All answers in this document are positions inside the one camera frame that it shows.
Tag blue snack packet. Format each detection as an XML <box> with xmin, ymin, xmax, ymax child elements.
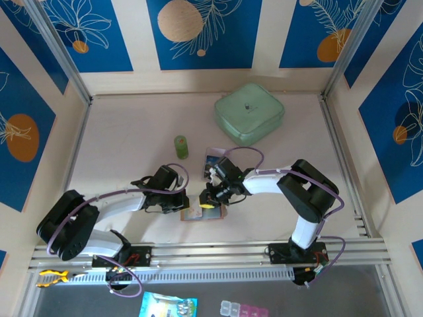
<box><xmin>138</xmin><ymin>291</ymin><xmax>198</xmax><ymax>317</ymax></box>

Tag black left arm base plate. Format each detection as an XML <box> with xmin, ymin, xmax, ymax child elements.
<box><xmin>91</xmin><ymin>246</ymin><xmax>153</xmax><ymax>268</ymax></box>

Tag green cylindrical bottle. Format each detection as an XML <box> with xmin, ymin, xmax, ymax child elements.
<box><xmin>174</xmin><ymin>134</ymin><xmax>190</xmax><ymax>159</ymax></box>

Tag grey slotted cable duct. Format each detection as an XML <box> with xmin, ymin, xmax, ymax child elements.
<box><xmin>69</xmin><ymin>267</ymin><xmax>295</xmax><ymax>284</ymax></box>

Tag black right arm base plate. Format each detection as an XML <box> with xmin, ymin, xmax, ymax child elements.
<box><xmin>268</xmin><ymin>242</ymin><xmax>328</xmax><ymax>265</ymax></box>

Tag aluminium table side rail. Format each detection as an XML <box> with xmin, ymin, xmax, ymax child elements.
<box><xmin>61</xmin><ymin>98</ymin><xmax>93</xmax><ymax>195</ymax></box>
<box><xmin>319</xmin><ymin>94</ymin><xmax>373</xmax><ymax>239</ymax></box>

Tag blue picture card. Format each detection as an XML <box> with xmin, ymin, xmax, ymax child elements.
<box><xmin>202</xmin><ymin>155</ymin><xmax>219</xmax><ymax>181</ymax></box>

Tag yellow handled pliers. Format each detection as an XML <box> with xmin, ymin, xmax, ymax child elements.
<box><xmin>36</xmin><ymin>269</ymin><xmax>89</xmax><ymax>289</ymax></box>

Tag aluminium frame post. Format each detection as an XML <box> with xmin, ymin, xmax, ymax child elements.
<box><xmin>24</xmin><ymin>0</ymin><xmax>93</xmax><ymax>104</ymax></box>
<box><xmin>322</xmin><ymin>0</ymin><xmax>386</xmax><ymax>98</ymax></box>

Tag pink white pill organizer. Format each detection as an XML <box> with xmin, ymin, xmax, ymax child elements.
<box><xmin>219</xmin><ymin>299</ymin><xmax>269</xmax><ymax>317</ymax></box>

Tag aluminium mounting rail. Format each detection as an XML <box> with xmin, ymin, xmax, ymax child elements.
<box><xmin>28</xmin><ymin>237</ymin><xmax>394</xmax><ymax>273</ymax></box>

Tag green square zip pouch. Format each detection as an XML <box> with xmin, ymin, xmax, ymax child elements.
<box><xmin>213</xmin><ymin>82</ymin><xmax>286</xmax><ymax>148</ymax></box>

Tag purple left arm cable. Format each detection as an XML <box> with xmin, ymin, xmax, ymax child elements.
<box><xmin>48</xmin><ymin>163</ymin><xmax>190</xmax><ymax>300</ymax></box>

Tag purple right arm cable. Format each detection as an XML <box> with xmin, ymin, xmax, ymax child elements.
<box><xmin>224</xmin><ymin>147</ymin><xmax>346</xmax><ymax>288</ymax></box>

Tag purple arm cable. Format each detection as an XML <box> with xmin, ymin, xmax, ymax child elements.
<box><xmin>224</xmin><ymin>147</ymin><xmax>346</xmax><ymax>288</ymax></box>
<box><xmin>48</xmin><ymin>163</ymin><xmax>190</xmax><ymax>300</ymax></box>

